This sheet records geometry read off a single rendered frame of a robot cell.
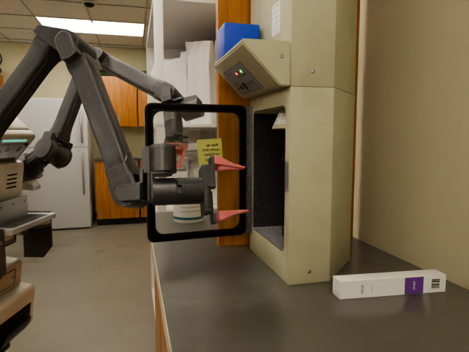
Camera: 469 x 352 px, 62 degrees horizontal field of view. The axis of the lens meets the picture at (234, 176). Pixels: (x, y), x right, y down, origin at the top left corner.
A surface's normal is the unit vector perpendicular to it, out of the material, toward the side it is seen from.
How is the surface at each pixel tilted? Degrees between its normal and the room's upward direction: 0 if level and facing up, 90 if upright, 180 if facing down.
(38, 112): 90
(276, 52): 90
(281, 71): 90
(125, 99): 90
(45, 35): 75
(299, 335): 0
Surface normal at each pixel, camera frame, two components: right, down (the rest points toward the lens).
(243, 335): 0.00, -1.00
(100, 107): -0.18, -0.18
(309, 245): 0.25, 0.10
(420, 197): -0.97, 0.03
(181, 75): 0.08, -0.04
